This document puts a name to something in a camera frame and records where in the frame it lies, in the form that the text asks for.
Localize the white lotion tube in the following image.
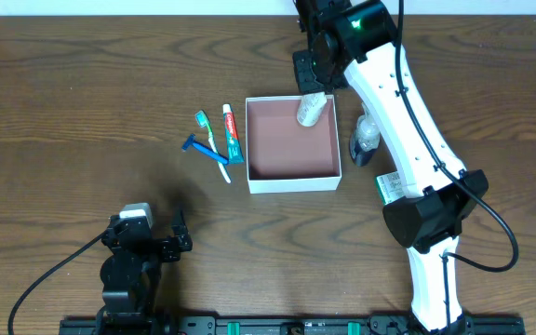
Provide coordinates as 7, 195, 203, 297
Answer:
297, 92, 328, 127

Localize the blue razor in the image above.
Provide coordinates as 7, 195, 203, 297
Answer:
181, 134, 229, 165

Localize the clear pump bottle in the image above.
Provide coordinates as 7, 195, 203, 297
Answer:
349, 103, 381, 167

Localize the red green toothpaste tube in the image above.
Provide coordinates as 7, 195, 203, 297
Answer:
222, 103, 245, 165

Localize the green white toothbrush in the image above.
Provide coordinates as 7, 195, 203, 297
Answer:
195, 110, 232, 183

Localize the green white soap box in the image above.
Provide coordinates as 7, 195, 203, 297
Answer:
375, 171, 405, 205

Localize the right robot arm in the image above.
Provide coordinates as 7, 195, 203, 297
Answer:
293, 0, 489, 334

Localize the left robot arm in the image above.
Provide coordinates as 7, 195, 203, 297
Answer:
100, 203, 193, 316

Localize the white box with brown interior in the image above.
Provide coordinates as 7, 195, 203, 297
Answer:
246, 95, 342, 194

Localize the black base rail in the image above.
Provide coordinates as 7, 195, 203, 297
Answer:
58, 315, 526, 335

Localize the left black cable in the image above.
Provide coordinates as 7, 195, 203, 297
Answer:
7, 231, 109, 335

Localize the black cable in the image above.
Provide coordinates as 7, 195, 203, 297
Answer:
7, 231, 109, 335
394, 0, 520, 274

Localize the right black cable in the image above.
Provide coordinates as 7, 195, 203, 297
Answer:
394, 0, 520, 274

